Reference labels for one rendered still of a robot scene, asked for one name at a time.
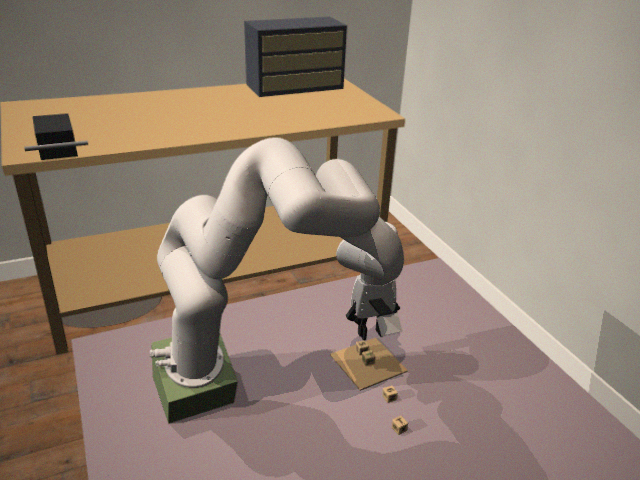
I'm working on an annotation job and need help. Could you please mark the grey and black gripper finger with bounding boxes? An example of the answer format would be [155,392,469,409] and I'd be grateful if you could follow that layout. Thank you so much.
[346,303,368,341]
[376,302,400,337]

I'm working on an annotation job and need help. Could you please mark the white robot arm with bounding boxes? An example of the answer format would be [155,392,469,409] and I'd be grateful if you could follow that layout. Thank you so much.
[150,138,404,388]

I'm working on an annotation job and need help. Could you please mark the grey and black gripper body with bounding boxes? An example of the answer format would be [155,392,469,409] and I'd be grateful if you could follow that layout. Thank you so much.
[351,275,397,319]

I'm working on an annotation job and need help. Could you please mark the tan flat mat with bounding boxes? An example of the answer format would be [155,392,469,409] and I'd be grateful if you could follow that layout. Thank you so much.
[330,338,408,390]

